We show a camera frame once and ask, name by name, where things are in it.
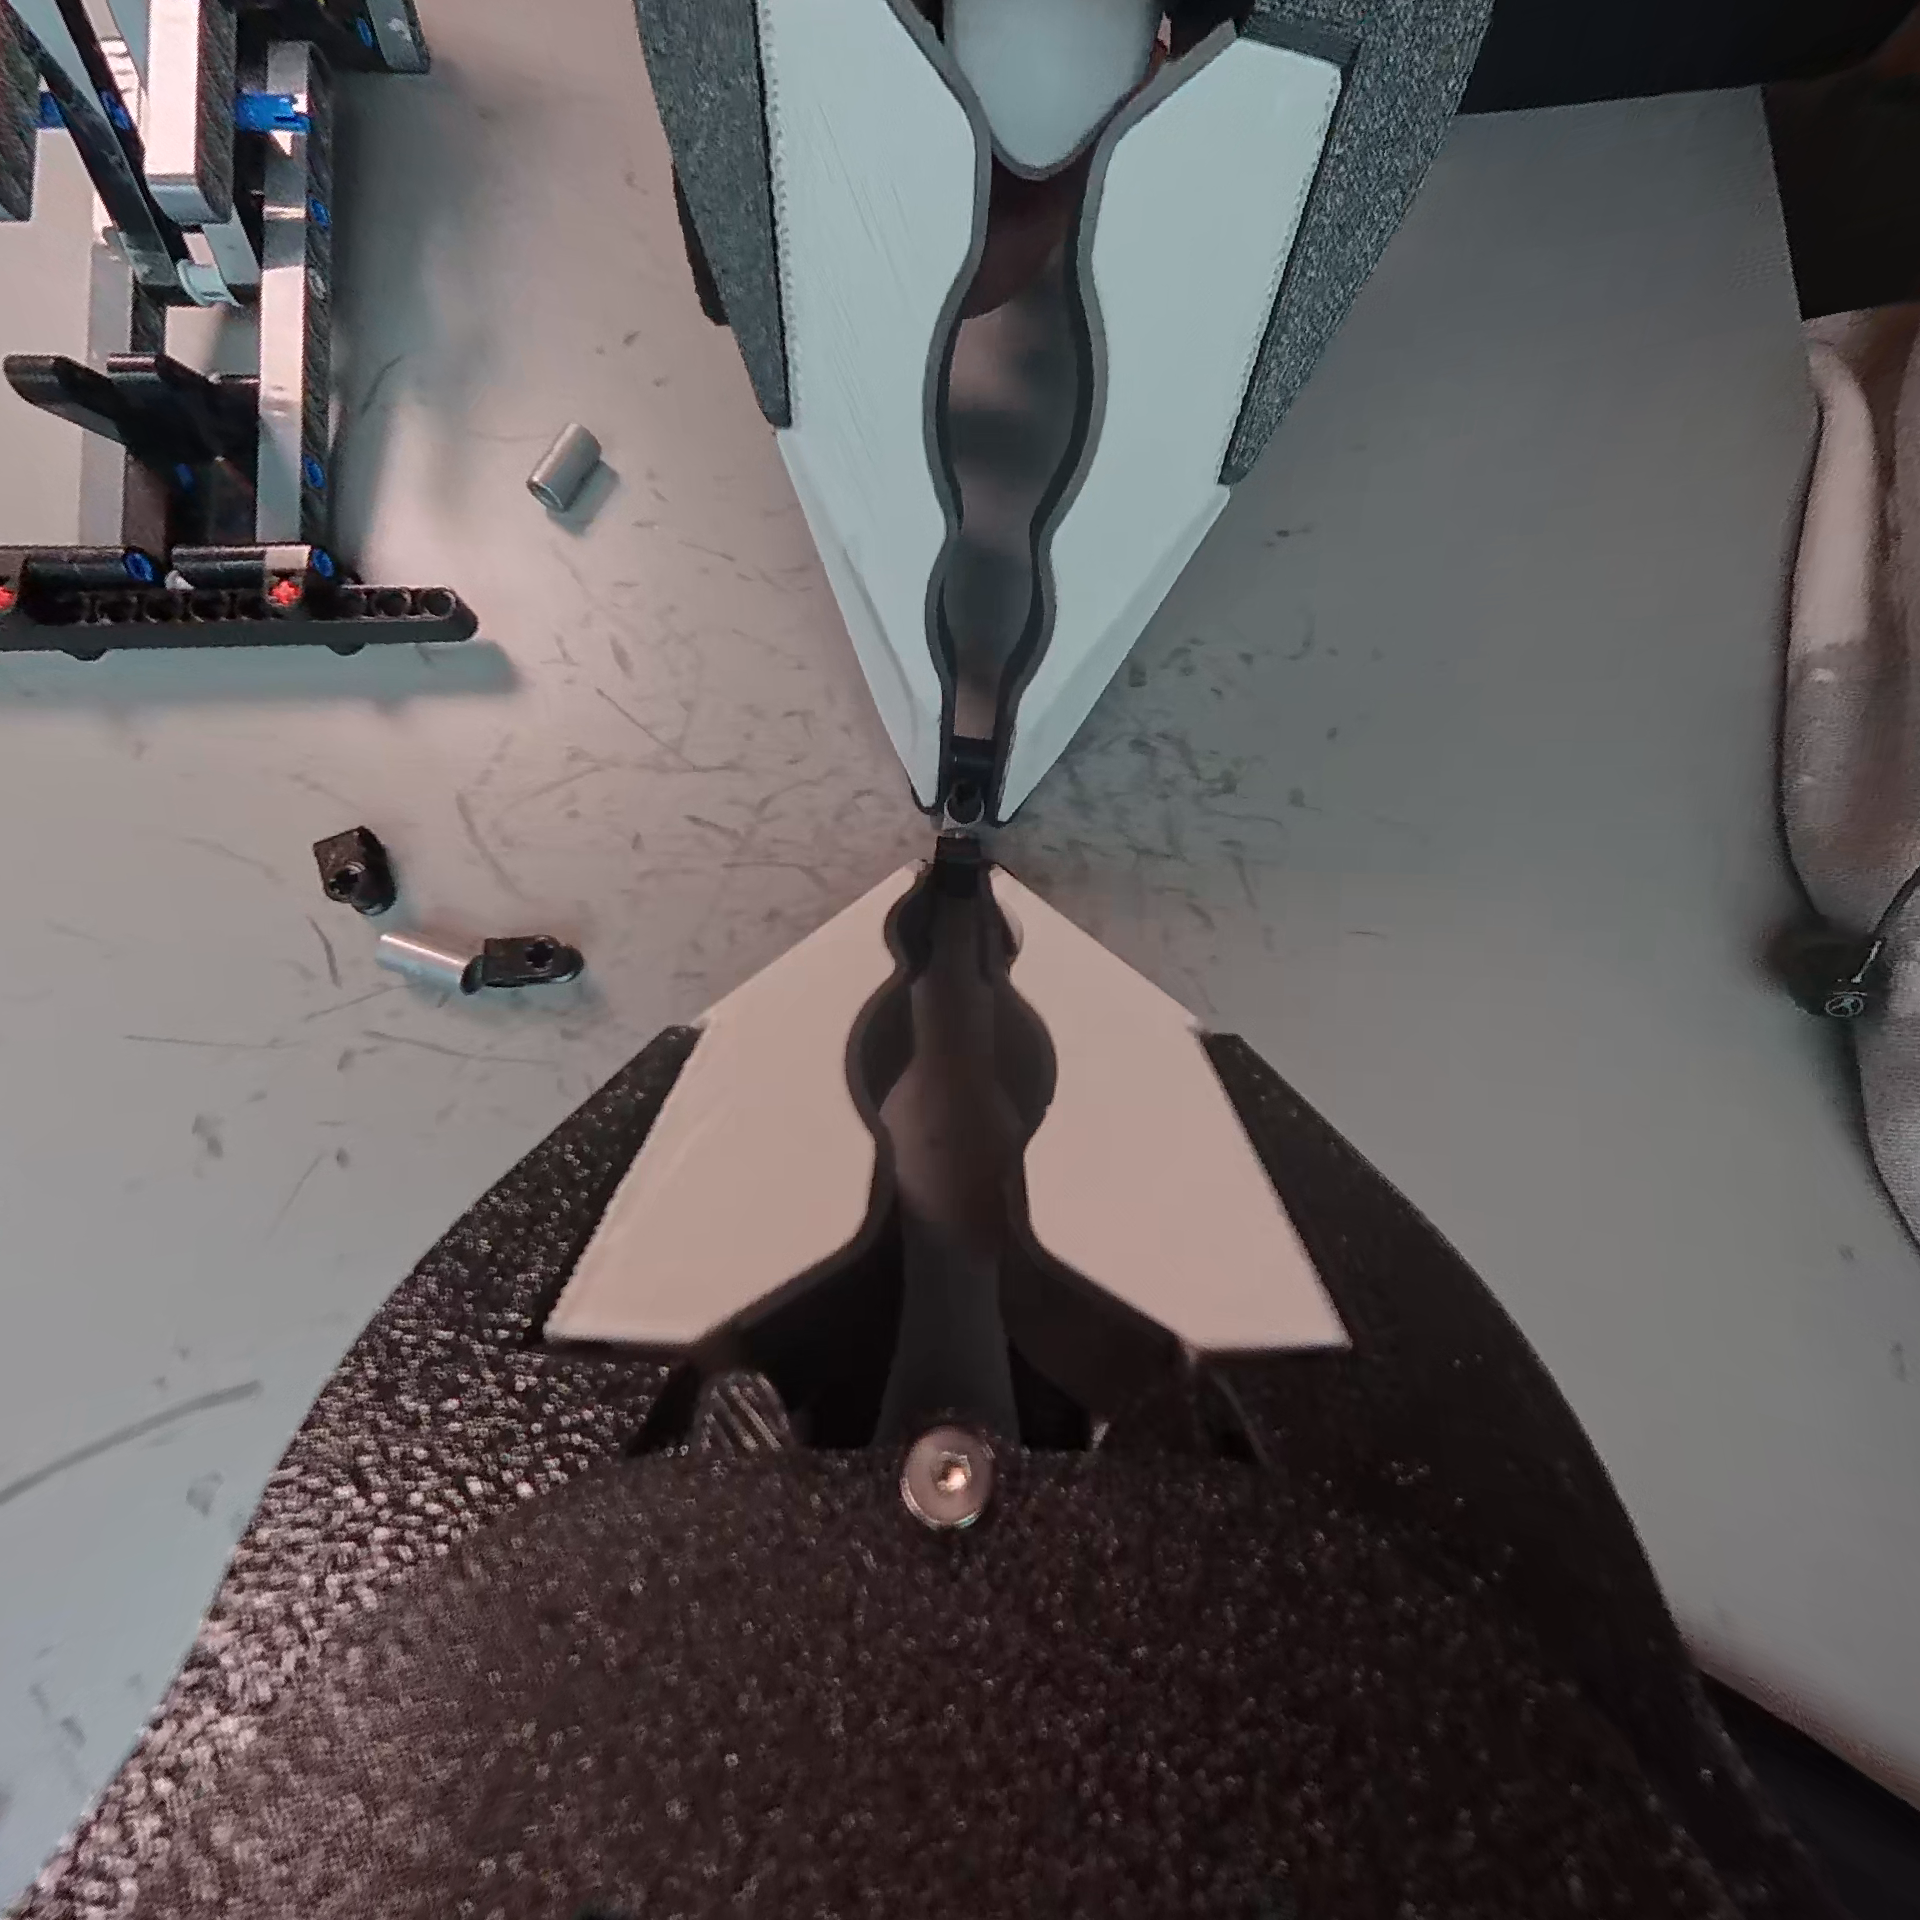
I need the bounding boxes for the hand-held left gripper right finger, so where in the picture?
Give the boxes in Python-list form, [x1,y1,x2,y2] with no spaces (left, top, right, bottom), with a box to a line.
[971,870,1356,1452]

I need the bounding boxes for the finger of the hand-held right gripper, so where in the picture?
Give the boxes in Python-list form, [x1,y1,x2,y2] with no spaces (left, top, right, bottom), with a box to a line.
[755,0,980,815]
[988,27,1347,827]

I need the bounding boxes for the black earphone with cable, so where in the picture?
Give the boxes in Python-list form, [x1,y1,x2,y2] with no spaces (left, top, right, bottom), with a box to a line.
[1770,870,1920,1023]

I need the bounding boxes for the grey black toy chassis model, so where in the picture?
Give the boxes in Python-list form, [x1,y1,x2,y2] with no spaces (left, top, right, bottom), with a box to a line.
[0,0,481,653]

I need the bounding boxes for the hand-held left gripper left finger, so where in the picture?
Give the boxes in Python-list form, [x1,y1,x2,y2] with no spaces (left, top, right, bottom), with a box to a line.
[540,864,947,1454]

